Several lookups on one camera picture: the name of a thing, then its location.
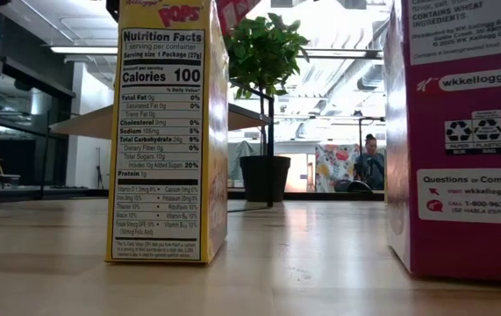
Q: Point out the red cereal box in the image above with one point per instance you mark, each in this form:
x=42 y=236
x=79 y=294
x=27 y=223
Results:
x=234 y=15

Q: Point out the yellow Corn Pops cereal box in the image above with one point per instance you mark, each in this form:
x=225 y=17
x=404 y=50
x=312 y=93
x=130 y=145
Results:
x=162 y=131

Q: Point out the pink cereal box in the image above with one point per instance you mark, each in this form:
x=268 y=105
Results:
x=474 y=131

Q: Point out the ceiling light bar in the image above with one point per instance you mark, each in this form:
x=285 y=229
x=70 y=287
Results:
x=83 y=50
x=342 y=54

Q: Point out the green potted plant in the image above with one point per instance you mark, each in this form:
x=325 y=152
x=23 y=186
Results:
x=263 y=52

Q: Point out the floral patterned cloth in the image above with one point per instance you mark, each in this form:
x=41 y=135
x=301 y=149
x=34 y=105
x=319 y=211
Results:
x=333 y=167

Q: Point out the thin black stand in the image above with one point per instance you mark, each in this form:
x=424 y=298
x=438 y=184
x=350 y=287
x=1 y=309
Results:
x=360 y=131

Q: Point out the person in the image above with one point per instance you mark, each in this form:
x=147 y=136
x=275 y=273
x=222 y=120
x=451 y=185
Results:
x=370 y=167

